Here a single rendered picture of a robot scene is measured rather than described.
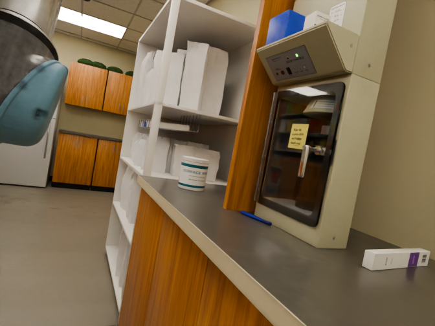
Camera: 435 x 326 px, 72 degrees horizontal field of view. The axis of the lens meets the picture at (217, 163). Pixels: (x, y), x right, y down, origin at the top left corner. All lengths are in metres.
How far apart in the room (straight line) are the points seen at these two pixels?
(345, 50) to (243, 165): 0.51
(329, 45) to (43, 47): 0.65
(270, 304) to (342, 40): 0.64
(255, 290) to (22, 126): 0.43
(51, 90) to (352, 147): 0.73
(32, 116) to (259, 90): 0.86
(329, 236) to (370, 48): 0.51
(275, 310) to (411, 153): 0.86
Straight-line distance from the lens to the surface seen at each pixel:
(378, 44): 0.96
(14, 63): 0.41
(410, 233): 1.22
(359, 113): 0.90
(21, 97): 0.40
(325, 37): 0.85
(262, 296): 0.55
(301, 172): 0.83
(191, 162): 1.37
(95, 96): 5.82
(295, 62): 0.96
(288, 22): 1.00
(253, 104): 1.11
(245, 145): 1.10
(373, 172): 1.31
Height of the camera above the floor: 1.16
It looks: 3 degrees down
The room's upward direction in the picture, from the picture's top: 10 degrees clockwise
